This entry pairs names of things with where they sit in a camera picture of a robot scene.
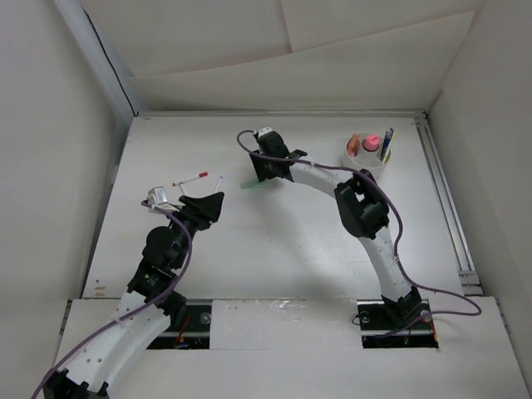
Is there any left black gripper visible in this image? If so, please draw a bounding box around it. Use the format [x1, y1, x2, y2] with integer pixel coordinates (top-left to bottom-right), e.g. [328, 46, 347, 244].
[165, 192, 223, 268]

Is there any blue capped white marker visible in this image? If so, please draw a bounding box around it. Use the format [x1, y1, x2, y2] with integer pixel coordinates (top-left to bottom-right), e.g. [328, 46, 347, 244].
[214, 175, 224, 194]

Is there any green translucent highlighter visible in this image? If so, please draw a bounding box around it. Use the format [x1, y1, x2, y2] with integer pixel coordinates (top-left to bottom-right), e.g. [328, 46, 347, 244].
[239, 180, 264, 190]

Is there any orange translucent highlighter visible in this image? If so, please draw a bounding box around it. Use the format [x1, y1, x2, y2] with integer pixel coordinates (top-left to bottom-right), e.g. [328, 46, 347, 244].
[347, 134, 360, 158]

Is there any pink capped small bottle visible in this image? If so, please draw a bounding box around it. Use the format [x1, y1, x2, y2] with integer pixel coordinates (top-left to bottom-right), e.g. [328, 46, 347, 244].
[362, 135, 380, 152]

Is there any dark blue pen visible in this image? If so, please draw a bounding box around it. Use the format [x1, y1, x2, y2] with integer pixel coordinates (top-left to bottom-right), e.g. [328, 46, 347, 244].
[380, 128, 394, 164]

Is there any yellow thin pen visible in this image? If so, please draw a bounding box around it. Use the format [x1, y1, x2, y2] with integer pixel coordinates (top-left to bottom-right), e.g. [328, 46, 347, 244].
[382, 129, 397, 164]

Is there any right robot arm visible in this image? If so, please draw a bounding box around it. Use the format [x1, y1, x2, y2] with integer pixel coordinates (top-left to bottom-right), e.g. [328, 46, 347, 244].
[249, 128, 422, 329]

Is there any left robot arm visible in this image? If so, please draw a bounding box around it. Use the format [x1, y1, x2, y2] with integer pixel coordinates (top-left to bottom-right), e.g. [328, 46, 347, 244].
[38, 191, 224, 398]

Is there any red capped white marker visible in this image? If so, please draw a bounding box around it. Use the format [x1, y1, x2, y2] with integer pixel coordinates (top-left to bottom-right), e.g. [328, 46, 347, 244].
[172, 171, 209, 186]

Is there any white round divided container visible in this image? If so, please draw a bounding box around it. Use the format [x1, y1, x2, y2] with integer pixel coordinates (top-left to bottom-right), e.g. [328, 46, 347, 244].
[342, 133, 388, 180]

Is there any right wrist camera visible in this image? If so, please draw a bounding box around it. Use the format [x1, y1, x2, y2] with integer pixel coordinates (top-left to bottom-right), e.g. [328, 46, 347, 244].
[257, 127, 273, 137]

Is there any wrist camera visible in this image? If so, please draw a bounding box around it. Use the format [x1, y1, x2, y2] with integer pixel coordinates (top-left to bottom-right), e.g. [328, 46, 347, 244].
[257, 127, 273, 137]
[146, 186, 169, 208]

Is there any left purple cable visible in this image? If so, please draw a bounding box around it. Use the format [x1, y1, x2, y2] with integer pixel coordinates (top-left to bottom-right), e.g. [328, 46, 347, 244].
[31, 199, 194, 399]

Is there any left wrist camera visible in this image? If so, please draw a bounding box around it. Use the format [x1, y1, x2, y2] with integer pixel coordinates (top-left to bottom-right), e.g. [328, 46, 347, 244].
[146, 186, 169, 208]

